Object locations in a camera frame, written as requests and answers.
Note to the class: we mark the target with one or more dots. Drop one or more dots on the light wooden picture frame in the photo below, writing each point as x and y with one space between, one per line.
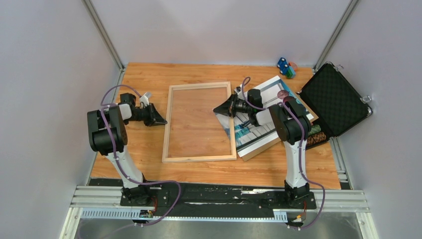
199 122

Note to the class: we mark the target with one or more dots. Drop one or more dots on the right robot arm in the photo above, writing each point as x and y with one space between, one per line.
292 126

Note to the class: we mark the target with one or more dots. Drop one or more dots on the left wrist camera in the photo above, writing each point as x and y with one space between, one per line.
144 99

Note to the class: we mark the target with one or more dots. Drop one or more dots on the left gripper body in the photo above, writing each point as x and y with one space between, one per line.
145 115

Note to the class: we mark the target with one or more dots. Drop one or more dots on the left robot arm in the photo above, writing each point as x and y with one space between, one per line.
108 136

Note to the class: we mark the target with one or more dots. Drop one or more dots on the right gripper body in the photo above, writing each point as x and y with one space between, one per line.
243 106

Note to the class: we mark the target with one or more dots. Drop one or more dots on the colourful toy blocks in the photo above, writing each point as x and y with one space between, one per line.
286 68

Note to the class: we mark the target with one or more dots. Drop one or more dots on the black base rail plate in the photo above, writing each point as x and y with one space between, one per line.
212 200

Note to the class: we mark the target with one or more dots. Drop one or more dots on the poker chip tray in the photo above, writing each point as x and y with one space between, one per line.
317 136

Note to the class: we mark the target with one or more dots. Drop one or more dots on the large printed photo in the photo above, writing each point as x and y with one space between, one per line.
251 140

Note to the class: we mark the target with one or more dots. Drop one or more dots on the black foam-lined case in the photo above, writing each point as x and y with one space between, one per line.
335 101

